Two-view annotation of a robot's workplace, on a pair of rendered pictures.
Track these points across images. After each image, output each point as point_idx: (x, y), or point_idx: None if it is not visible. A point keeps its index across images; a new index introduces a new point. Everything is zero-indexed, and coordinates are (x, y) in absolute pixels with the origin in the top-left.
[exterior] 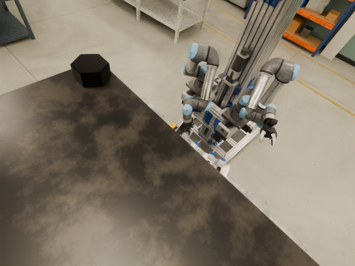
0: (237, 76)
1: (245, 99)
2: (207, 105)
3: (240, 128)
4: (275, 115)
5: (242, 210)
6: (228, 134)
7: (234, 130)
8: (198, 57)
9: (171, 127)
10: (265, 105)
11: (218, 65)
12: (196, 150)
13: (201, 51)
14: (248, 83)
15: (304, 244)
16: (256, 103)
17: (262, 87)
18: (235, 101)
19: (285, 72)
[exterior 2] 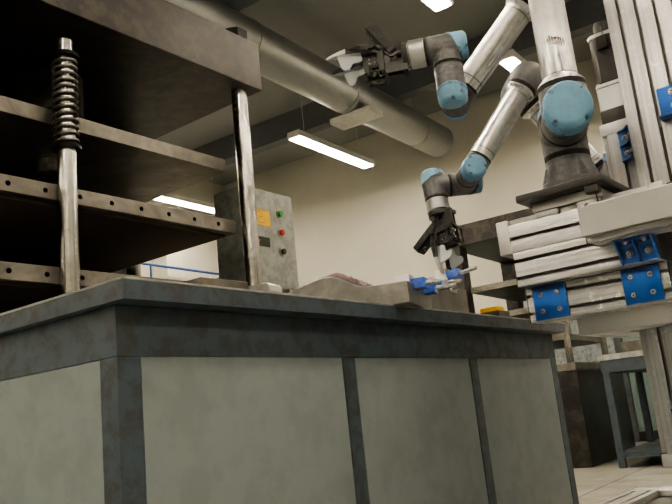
0: (618, 101)
1: None
2: (465, 158)
3: (516, 196)
4: (427, 37)
5: None
6: (498, 232)
7: (545, 235)
8: (504, 92)
9: (192, 13)
10: (542, 77)
11: (517, 79)
12: (173, 4)
13: (506, 80)
14: (644, 101)
15: (136, 278)
16: (465, 64)
17: (489, 29)
18: (639, 183)
19: None
